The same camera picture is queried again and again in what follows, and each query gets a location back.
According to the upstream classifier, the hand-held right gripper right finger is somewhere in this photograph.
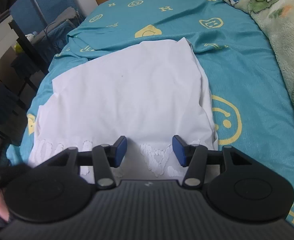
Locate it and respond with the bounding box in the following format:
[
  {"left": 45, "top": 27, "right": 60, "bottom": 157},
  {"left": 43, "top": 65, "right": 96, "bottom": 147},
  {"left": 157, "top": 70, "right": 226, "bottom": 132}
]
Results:
[{"left": 172, "top": 135, "right": 254, "bottom": 188}]

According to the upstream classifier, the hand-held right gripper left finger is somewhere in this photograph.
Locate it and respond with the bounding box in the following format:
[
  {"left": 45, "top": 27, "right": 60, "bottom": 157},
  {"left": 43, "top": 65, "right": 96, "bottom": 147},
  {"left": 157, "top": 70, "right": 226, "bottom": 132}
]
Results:
[{"left": 47, "top": 136, "right": 127, "bottom": 189}]

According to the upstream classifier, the white printed t-shirt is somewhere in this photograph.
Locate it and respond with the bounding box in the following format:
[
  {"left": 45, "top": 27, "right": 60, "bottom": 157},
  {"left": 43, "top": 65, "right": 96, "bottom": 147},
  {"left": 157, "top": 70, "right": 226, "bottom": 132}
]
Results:
[{"left": 28, "top": 37, "right": 219, "bottom": 178}]

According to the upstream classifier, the person's left hand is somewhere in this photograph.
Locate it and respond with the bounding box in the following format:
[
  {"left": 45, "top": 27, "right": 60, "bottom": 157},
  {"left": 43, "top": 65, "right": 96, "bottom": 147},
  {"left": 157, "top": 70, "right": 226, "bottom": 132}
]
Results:
[{"left": 0, "top": 189, "right": 11, "bottom": 222}]

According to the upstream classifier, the teal patterned bed sheet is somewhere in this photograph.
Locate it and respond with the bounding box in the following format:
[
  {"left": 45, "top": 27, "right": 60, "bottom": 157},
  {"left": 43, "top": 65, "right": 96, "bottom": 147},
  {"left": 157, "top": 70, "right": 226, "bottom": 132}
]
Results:
[{"left": 5, "top": 0, "right": 294, "bottom": 233}]

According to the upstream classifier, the grey cloth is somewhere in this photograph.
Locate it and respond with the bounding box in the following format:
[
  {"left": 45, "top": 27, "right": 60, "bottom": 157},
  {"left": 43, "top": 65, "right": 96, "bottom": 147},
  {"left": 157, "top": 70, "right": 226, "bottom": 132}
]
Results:
[{"left": 34, "top": 7, "right": 81, "bottom": 43}]

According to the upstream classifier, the short blue covered chair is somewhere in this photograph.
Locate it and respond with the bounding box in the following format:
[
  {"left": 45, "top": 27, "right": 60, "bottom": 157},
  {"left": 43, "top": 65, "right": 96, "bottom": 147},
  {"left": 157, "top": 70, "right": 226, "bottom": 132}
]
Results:
[{"left": 9, "top": 0, "right": 63, "bottom": 55}]

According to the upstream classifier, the green cartoon fleece blanket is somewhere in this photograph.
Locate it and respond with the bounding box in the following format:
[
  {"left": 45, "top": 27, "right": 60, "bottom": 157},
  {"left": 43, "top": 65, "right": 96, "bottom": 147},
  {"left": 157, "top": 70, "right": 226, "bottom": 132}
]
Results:
[{"left": 189, "top": 0, "right": 294, "bottom": 130}]

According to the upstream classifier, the black cable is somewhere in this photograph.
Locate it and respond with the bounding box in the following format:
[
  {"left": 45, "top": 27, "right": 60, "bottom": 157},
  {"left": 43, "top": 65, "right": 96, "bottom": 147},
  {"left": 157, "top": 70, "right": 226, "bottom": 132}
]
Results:
[{"left": 43, "top": 21, "right": 60, "bottom": 53}]

